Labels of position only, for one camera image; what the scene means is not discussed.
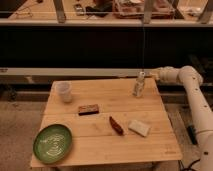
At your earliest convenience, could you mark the black cable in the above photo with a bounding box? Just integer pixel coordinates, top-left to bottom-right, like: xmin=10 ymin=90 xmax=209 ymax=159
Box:
xmin=179 ymin=158 xmax=202 ymax=171

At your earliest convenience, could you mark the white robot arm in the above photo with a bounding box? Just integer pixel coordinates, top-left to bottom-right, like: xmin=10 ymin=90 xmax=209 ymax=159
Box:
xmin=149 ymin=66 xmax=213 ymax=171

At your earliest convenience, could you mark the long metal rail shelf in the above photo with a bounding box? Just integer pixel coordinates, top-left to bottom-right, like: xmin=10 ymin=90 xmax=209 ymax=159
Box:
xmin=0 ymin=67 xmax=188 ymax=88

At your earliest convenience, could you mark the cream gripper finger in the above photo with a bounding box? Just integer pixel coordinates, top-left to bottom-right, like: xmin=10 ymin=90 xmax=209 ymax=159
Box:
xmin=152 ymin=75 xmax=160 ymax=80
xmin=150 ymin=69 xmax=160 ymax=76

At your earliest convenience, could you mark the small clear plastic bottle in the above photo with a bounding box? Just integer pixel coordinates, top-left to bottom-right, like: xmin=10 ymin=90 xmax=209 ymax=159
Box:
xmin=133 ymin=71 xmax=145 ymax=97

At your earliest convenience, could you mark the green ceramic plate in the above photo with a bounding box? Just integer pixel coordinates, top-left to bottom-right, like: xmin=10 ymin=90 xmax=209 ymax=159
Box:
xmin=33 ymin=124 xmax=72 ymax=164

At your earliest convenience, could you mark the wooden folding table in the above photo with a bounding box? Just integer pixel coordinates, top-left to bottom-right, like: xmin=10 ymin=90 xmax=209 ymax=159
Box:
xmin=41 ymin=78 xmax=182 ymax=167

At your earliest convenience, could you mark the brown rectangular block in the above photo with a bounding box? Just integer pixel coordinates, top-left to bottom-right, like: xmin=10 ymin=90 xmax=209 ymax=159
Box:
xmin=78 ymin=104 xmax=99 ymax=115

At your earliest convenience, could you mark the translucent plastic cup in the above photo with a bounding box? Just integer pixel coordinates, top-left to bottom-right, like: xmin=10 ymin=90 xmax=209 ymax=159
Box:
xmin=55 ymin=82 xmax=72 ymax=103

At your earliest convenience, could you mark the dark red chili pepper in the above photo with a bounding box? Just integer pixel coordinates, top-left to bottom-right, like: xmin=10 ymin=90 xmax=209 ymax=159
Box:
xmin=109 ymin=116 xmax=124 ymax=135

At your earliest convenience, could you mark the white sponge block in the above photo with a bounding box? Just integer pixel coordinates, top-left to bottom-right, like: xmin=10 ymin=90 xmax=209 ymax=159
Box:
xmin=128 ymin=120 xmax=150 ymax=137

